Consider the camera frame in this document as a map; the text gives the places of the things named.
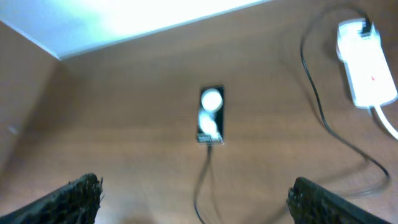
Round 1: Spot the black smartphone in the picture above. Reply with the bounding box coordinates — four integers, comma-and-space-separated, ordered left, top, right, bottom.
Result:
196, 85, 225, 144

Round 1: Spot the white power strip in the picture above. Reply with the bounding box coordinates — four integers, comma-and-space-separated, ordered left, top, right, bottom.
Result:
343, 45, 397, 109

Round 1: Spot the white USB charger plug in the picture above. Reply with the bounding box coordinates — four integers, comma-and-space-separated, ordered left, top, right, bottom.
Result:
336, 18, 381, 62

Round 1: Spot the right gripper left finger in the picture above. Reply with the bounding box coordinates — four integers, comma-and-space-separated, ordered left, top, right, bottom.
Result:
1, 173, 103, 224

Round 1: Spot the white power strip cord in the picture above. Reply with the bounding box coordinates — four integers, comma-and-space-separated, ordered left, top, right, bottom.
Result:
369, 105, 398, 141

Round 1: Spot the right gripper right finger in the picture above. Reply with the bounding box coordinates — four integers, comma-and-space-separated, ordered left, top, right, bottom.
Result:
287, 177, 389, 224

